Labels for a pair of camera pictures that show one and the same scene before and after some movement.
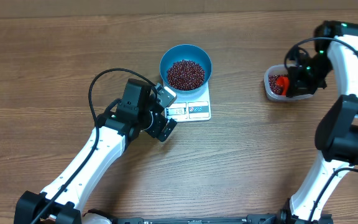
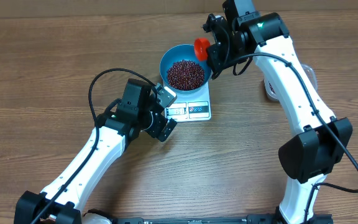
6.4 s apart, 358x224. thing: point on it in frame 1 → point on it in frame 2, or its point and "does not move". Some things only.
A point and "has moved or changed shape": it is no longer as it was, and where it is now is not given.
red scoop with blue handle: [284, 81] has moved or changed shape
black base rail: [252, 219] does not move
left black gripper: [155, 130] does not move
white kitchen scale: [191, 107] does not move
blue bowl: [186, 68] does not move
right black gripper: [298, 88] → [217, 56]
